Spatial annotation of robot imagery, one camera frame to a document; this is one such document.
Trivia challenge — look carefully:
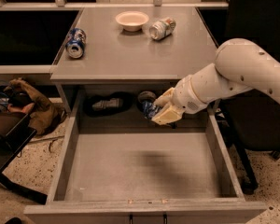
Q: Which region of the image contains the white paper bowl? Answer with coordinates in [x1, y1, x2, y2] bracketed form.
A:
[116, 11, 149, 32]

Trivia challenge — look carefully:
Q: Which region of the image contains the grey cabinet with counter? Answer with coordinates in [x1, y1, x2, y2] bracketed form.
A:
[51, 7, 217, 133]

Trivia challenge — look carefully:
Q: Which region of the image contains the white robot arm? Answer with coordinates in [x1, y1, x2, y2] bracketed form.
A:
[152, 38, 280, 125]

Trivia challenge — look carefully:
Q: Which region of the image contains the black metal drawer handle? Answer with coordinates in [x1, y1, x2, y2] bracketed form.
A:
[129, 215, 168, 224]

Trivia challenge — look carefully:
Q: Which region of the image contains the black office chair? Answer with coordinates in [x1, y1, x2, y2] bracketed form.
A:
[220, 0, 280, 194]

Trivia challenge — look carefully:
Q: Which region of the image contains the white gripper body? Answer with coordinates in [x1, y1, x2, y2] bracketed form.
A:
[172, 75, 207, 114]

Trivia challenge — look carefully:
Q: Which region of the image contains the blue pepsi can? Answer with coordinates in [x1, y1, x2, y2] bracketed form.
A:
[65, 28, 86, 59]

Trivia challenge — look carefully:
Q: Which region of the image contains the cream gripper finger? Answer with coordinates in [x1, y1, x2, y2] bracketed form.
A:
[152, 104, 184, 125]
[154, 88, 175, 106]

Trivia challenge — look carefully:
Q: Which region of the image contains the grey open top drawer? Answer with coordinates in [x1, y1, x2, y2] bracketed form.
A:
[24, 115, 266, 224]

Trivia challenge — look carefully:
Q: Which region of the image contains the blue rxbar blueberry wrapper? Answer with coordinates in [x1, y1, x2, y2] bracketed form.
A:
[142, 101, 161, 119]

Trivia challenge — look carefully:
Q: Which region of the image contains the brown crumpled cloth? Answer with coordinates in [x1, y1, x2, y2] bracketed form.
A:
[4, 78, 64, 135]

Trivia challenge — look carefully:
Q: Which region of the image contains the silver soda can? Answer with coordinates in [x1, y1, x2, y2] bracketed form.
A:
[149, 17, 176, 40]

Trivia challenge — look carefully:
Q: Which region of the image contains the black tape roll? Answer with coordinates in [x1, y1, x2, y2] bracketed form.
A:
[137, 91, 156, 111]

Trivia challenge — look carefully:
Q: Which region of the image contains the black and grey shoe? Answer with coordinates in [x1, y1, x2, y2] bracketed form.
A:
[83, 91, 133, 118]

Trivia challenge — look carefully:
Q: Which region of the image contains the black side table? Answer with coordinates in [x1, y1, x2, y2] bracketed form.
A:
[0, 112, 47, 204]

